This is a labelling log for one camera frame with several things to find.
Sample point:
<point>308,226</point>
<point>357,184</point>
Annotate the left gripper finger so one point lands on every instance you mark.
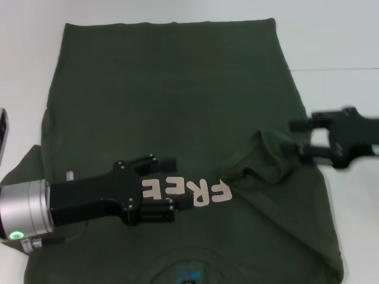
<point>165,163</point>
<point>160,210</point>

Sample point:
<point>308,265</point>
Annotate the dark green t-shirt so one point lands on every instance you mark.
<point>148,88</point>

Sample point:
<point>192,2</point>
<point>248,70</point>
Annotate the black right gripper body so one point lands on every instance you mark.
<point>355,139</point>

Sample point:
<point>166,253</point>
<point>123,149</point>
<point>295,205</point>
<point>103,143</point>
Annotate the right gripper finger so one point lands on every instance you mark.
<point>302,124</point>
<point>314,151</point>

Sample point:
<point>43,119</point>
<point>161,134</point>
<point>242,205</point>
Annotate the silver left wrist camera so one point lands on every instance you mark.
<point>3,133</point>

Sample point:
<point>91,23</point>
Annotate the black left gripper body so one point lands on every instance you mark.
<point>97,198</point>

